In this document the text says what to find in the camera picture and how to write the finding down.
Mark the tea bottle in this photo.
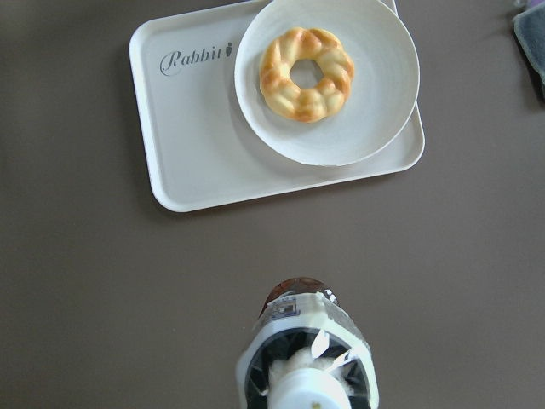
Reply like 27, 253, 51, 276
236, 277, 380, 408

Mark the braided ring bread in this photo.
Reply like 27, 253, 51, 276
259, 27, 355, 124

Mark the white round plate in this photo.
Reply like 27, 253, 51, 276
234, 1, 420, 166

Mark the white serving tray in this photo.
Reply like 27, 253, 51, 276
129, 1, 425, 212

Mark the grey folded cloth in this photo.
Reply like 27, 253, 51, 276
513, 0, 544, 100

